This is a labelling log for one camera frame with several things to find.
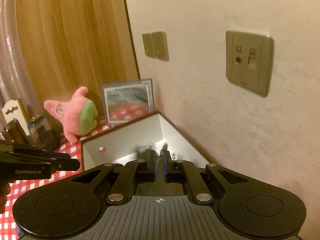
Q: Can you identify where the person's left hand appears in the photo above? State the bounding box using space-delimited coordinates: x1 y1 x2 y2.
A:
0 181 11 214

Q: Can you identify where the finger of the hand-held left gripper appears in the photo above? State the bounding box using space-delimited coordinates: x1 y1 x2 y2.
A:
0 151 80 172
0 140 72 159

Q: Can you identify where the dark brown box white inside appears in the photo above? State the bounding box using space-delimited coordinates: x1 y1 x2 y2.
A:
80 112 214 173

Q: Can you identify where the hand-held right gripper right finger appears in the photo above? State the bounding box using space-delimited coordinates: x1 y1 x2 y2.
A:
162 151 248 203

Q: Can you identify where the small beige wall switch plate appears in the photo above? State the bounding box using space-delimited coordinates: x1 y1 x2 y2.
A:
151 31 169 62
142 32 154 58

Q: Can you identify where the wooden board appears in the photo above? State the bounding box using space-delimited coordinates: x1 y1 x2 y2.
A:
15 0 140 113

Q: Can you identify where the glass picture frame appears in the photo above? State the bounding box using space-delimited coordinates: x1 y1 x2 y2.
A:
101 78 153 125

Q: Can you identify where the dark glass jar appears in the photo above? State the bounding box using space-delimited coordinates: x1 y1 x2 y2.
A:
28 114 62 153

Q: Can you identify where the large beige wall socket plate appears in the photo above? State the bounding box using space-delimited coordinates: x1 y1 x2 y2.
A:
225 30 275 98

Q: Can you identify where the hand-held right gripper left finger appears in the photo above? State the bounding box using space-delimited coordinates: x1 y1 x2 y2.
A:
71 149 157 204

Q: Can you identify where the clear plastic sheet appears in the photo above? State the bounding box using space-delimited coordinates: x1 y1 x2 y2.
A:
0 0 43 115

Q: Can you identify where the pink starfish plush toy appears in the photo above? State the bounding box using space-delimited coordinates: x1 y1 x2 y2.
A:
44 86 98 143

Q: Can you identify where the red white checkered tablecloth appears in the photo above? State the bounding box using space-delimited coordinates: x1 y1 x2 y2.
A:
0 116 118 239

